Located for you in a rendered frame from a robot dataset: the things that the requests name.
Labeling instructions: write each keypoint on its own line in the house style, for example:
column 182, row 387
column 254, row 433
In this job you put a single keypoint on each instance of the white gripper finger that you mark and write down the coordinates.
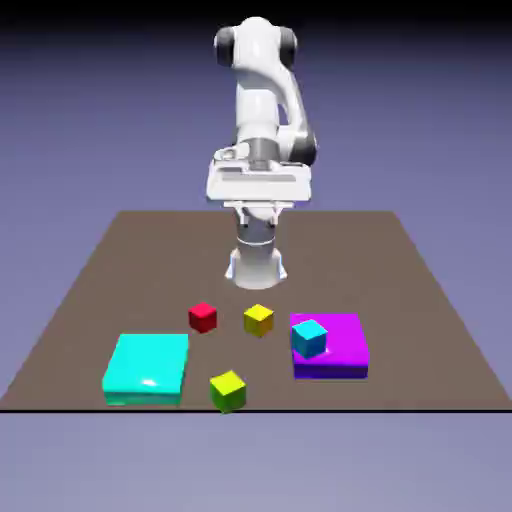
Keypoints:
column 273, row 216
column 242, row 216

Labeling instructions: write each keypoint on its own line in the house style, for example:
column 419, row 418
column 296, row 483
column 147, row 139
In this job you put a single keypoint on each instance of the large purple box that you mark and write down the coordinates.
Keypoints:
column 346, row 344

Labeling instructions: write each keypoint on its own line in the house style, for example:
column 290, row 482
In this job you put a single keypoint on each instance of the small red cube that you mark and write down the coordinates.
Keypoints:
column 202, row 316

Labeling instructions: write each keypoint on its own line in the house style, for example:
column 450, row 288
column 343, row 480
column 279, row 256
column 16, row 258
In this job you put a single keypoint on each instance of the large cyan box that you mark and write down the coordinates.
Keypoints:
column 148, row 366

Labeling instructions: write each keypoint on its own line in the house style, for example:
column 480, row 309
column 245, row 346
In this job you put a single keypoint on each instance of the small yellow cube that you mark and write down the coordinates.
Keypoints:
column 258, row 320

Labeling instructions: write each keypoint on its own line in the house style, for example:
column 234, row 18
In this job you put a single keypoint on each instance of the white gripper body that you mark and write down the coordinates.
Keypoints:
column 259, row 188

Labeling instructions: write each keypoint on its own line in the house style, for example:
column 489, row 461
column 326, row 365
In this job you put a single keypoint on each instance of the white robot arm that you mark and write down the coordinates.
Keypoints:
column 256, row 72

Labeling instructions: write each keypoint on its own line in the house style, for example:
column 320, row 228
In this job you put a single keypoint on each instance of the small yellow-green cube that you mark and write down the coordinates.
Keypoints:
column 227, row 391

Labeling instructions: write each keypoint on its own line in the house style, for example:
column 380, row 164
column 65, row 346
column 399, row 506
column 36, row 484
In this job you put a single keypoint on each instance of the small cyan cube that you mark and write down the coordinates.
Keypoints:
column 308, row 339

